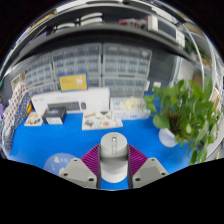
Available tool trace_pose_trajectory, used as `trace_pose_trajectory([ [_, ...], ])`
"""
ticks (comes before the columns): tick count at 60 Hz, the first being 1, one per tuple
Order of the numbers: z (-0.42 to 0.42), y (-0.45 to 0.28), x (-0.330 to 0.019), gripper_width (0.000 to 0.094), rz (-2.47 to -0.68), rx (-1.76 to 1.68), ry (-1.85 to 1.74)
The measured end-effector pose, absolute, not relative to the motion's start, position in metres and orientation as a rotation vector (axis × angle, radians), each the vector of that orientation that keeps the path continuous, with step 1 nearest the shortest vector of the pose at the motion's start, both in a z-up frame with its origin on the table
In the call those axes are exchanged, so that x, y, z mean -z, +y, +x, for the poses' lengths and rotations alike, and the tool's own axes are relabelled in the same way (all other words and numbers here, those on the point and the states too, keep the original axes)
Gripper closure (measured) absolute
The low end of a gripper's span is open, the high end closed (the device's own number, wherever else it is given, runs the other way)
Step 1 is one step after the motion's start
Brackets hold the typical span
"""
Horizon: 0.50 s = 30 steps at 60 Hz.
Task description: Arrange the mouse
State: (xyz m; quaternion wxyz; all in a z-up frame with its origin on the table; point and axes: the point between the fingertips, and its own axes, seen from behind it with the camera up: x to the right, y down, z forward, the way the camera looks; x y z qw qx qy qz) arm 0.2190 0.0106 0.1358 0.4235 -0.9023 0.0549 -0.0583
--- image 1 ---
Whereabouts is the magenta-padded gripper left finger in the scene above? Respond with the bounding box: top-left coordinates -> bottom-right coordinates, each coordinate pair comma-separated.
58,143 -> 102,190

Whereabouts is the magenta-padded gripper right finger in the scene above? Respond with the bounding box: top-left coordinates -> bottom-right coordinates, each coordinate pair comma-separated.
126,143 -> 170,190

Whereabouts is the white computer mouse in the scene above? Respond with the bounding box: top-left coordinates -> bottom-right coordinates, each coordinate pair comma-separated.
99,132 -> 129,184

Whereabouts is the sticker sheet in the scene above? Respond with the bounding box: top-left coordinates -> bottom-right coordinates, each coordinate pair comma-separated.
23,111 -> 44,127
81,110 -> 124,131

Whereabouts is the small black box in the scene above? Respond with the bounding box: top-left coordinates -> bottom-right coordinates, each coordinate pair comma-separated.
41,106 -> 68,126

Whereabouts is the white and blue tissue box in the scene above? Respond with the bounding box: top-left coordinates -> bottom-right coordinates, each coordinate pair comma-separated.
109,96 -> 152,121

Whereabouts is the green potted plant white pot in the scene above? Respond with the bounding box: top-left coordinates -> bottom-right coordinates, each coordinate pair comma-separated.
143,74 -> 223,166

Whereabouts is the white keyboard box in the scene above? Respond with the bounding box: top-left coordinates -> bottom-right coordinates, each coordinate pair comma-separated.
30,87 -> 111,117

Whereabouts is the yellow card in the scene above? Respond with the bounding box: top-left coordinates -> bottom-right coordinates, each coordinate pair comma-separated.
58,73 -> 89,92

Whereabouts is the grey parts drawer cabinet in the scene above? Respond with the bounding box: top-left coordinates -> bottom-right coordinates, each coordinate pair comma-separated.
23,53 -> 55,98
51,42 -> 103,88
101,42 -> 153,98

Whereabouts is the tan woven basket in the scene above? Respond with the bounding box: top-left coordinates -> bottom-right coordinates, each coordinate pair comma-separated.
10,72 -> 27,90

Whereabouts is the dark shelf unit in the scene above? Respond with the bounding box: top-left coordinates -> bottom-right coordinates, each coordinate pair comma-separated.
6,0 -> 214,68

